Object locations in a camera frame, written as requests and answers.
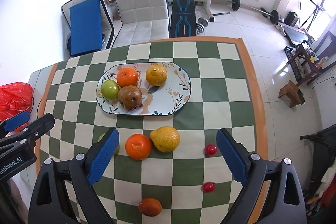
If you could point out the white padded chair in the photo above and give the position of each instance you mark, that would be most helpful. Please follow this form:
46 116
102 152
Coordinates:
142 21

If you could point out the dark orange tangerine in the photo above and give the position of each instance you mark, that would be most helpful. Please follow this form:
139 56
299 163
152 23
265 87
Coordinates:
150 207

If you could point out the dark wooden side table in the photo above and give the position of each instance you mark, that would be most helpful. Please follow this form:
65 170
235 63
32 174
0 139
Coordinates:
307 64

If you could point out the barbell on floor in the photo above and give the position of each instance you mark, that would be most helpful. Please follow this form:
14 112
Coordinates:
273 15

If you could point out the small wooden stool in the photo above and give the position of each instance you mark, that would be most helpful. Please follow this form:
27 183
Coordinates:
294 94

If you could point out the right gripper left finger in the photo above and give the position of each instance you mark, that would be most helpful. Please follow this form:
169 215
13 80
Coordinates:
50 202

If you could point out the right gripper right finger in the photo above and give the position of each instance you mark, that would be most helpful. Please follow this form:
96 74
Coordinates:
284 202

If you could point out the yellow citrus on plate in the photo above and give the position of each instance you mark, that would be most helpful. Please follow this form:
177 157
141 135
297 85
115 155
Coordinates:
156 75

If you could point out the orange on plate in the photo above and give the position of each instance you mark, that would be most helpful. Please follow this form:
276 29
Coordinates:
127 77

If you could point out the black treadmill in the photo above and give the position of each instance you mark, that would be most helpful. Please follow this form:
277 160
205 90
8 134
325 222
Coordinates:
323 169

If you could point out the large orange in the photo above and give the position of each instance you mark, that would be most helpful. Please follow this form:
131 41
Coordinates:
138 147

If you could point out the green apple on plate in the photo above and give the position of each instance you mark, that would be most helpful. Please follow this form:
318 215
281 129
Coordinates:
110 89

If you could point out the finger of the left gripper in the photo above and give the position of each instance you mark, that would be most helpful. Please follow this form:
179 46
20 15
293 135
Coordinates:
11 124
32 132

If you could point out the blue folded mat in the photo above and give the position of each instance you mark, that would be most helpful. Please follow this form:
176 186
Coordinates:
86 29

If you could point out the yellow lemon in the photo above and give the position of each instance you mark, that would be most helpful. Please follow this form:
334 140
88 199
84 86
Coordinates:
165 139

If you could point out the black blue weight bench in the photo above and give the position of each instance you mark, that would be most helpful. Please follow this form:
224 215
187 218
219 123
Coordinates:
183 19

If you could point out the brown pear on plate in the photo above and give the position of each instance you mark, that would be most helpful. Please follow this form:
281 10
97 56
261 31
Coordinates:
130 97

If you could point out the red cherry tomato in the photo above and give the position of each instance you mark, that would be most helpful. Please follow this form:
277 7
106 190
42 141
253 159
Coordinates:
208 187
211 150

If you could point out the green apple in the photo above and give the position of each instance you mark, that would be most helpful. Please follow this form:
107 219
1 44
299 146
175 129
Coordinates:
110 89
117 149

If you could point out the floral oval plate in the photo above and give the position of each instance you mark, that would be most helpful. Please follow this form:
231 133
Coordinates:
166 99

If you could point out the red plastic bag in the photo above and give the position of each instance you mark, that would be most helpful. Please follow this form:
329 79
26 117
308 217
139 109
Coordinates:
15 98

